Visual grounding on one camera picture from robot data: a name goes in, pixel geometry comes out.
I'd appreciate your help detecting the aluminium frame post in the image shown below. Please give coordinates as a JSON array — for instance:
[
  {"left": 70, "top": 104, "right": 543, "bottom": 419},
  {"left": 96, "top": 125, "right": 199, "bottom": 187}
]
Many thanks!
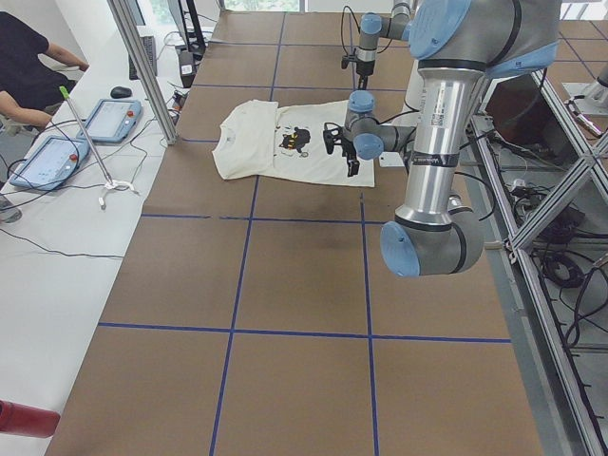
[{"left": 107, "top": 0, "right": 178, "bottom": 145}]

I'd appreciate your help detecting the seated person black shirt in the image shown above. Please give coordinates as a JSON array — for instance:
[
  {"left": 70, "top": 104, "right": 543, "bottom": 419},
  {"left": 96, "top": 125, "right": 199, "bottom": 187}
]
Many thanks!
[{"left": 1, "top": 11, "right": 89, "bottom": 128}]

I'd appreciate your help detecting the metal grabber stick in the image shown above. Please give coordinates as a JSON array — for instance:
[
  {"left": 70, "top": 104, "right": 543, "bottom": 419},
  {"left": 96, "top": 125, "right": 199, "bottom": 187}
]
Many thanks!
[{"left": 59, "top": 85, "right": 139, "bottom": 210}]

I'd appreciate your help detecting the red bottle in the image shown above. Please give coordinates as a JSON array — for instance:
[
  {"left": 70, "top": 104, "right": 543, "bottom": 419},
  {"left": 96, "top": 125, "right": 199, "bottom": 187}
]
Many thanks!
[{"left": 1, "top": 401, "right": 61, "bottom": 438}]

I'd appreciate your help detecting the blue teach pendant near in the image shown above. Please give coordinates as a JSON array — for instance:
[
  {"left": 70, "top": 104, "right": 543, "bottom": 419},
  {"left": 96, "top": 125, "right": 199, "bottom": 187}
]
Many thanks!
[{"left": 9, "top": 136, "right": 89, "bottom": 191}]

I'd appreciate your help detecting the blue teach pendant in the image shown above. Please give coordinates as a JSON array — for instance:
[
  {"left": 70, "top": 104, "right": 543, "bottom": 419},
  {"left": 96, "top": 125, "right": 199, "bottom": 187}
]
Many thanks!
[
  {"left": 85, "top": 99, "right": 143, "bottom": 143},
  {"left": 9, "top": 136, "right": 89, "bottom": 191}
]

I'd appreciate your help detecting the blue teach pendant far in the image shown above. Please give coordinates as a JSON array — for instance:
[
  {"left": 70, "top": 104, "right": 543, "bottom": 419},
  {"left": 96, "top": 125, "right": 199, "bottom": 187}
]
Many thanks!
[{"left": 85, "top": 99, "right": 143, "bottom": 143}]

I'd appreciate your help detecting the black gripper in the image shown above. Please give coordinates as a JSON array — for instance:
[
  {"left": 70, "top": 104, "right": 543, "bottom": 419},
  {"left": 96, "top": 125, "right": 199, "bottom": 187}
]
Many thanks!
[
  {"left": 322, "top": 123, "right": 360, "bottom": 178},
  {"left": 340, "top": 47, "right": 376, "bottom": 90}
]

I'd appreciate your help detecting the black computer mouse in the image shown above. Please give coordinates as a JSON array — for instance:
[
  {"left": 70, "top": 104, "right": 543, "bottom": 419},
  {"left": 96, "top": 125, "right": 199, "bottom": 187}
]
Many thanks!
[{"left": 110, "top": 86, "right": 132, "bottom": 99}]

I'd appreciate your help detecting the cream long-sleeve cat shirt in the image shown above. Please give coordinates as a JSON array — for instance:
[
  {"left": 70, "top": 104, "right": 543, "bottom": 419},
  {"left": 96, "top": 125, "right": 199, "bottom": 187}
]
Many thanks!
[{"left": 213, "top": 100, "right": 374, "bottom": 187}]

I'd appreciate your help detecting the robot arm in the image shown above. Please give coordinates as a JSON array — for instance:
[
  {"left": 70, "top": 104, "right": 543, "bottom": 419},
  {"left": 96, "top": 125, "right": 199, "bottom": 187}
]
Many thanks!
[
  {"left": 323, "top": 0, "right": 561, "bottom": 276},
  {"left": 341, "top": 1, "right": 417, "bottom": 90}
]

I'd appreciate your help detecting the black keyboard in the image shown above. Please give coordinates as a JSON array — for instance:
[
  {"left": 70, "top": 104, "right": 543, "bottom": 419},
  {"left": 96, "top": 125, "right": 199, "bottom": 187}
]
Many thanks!
[{"left": 127, "top": 35, "right": 158, "bottom": 81}]

